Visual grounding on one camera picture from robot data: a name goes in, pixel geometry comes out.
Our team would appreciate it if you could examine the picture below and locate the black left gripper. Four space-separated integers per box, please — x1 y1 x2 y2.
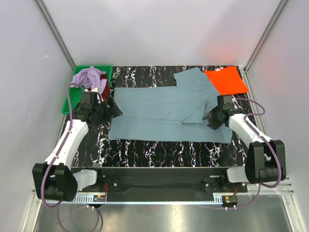
93 96 122 126

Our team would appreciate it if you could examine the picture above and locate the grey blue t shirt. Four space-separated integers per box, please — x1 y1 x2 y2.
108 67 232 144

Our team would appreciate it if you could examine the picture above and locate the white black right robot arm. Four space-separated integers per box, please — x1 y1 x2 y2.
203 95 286 192

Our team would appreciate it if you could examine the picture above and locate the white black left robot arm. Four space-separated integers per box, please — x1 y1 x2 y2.
32 90 122 202

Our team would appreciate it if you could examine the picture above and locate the dark red t shirt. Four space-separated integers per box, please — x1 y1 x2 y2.
100 73 111 102

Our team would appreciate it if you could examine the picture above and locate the folded orange t shirt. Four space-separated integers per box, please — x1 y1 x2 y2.
205 66 249 95

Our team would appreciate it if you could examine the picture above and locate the lilac t shirt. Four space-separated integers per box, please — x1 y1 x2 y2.
70 66 107 94

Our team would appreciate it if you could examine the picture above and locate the green plastic bin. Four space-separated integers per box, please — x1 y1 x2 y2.
62 65 113 115

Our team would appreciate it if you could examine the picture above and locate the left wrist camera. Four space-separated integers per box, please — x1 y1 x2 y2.
83 88 103 103

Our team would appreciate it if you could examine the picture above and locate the right corner frame post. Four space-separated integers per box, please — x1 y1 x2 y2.
243 0 290 72

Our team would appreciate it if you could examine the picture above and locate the corner frame post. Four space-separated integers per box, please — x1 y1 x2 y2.
243 0 290 72
34 0 76 70

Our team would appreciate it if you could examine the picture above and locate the white slotted cable duct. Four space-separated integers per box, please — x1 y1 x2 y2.
65 193 223 205

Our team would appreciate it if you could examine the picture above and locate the aluminium frame rail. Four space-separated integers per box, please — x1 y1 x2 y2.
31 177 295 196

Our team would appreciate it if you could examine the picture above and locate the left corner frame post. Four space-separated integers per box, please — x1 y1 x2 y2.
34 0 76 70

